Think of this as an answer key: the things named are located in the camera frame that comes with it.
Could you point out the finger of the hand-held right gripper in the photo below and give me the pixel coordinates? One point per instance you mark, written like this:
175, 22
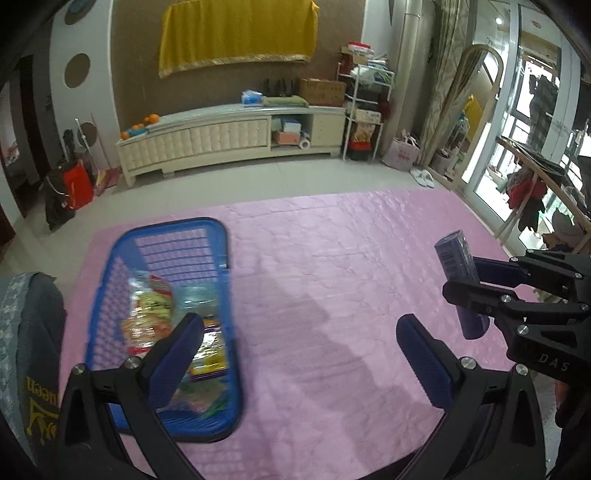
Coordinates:
471, 295
498, 272

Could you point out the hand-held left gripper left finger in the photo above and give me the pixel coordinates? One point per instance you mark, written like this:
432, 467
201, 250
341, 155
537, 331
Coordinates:
178, 360

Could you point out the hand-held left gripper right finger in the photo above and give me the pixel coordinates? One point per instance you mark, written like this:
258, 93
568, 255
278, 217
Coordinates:
425, 364

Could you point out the blue gum pack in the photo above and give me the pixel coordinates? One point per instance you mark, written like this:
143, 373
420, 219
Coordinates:
455, 251

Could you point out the pale green snack packet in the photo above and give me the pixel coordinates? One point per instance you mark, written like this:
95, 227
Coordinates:
203, 399

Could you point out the large red yellow snack packet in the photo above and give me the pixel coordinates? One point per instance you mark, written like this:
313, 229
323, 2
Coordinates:
152, 300

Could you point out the blue plastic basket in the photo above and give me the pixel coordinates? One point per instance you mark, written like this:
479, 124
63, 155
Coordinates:
217, 240

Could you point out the red garment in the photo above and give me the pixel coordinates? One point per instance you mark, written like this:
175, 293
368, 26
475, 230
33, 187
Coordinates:
526, 194

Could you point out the white slipper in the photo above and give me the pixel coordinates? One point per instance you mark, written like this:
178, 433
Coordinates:
415, 176
427, 180

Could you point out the wooden drying rack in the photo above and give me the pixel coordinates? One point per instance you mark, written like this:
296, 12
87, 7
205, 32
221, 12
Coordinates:
545, 164

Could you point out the pink quilted blanket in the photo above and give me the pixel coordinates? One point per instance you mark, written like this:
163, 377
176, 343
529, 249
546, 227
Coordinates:
323, 254

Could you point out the pink bag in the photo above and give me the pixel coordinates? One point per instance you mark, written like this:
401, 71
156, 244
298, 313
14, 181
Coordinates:
400, 154

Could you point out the arched standing mirror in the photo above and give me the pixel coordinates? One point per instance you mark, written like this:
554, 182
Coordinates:
461, 92

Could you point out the pink flat carton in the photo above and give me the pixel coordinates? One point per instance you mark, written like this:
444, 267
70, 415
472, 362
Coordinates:
108, 182

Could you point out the orange snack bag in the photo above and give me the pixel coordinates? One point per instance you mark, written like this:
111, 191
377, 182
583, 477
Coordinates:
364, 133

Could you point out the black bag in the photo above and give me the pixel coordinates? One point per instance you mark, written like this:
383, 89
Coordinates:
57, 203

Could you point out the dark red cloth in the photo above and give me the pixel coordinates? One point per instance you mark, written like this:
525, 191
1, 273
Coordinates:
386, 108

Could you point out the red bag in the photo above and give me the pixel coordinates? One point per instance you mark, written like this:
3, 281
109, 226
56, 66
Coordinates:
78, 187

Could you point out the glass sliding door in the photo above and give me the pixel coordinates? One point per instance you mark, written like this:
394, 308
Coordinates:
512, 69

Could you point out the white printed carton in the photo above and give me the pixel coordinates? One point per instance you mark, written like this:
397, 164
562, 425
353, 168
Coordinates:
368, 115

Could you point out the patterned curtain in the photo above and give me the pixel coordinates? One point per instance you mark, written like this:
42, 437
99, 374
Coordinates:
443, 69

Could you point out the cream tv cabinet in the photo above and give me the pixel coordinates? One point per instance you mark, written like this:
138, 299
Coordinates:
207, 138

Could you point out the white paper roll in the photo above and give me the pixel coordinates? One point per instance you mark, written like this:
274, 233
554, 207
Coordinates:
304, 144

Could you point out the white metal rack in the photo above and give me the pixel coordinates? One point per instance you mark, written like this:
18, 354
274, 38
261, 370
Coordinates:
351, 92

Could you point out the pink box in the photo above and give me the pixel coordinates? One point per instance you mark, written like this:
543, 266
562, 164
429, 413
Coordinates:
287, 137

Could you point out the blue and white box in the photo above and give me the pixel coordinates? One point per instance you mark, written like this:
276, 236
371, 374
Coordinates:
291, 126

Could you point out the brown cardboard box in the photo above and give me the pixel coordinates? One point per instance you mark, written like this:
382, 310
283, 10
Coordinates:
323, 92

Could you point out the green folded cloth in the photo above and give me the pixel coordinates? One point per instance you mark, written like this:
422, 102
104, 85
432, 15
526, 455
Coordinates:
284, 101

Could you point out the blue tissue box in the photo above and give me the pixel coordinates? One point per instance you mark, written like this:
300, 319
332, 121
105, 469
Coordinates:
251, 98

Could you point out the brown round wall disc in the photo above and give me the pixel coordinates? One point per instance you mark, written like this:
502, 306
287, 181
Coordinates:
90, 133
76, 69

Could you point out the yellow wall cloth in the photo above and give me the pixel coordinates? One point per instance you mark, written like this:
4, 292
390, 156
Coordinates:
231, 32

